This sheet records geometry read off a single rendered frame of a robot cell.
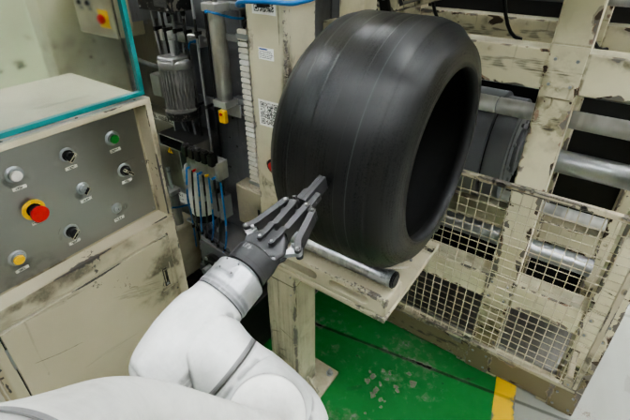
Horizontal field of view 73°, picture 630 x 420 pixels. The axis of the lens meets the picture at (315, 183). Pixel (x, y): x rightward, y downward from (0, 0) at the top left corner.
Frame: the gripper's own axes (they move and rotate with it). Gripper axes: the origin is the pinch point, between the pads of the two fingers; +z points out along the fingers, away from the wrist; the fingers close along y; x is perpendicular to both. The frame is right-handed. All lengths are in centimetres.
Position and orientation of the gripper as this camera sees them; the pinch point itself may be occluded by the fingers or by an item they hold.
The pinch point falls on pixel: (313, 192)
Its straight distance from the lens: 79.9
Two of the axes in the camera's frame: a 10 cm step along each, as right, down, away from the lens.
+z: 5.6, -6.3, 5.5
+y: -8.2, -2.9, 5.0
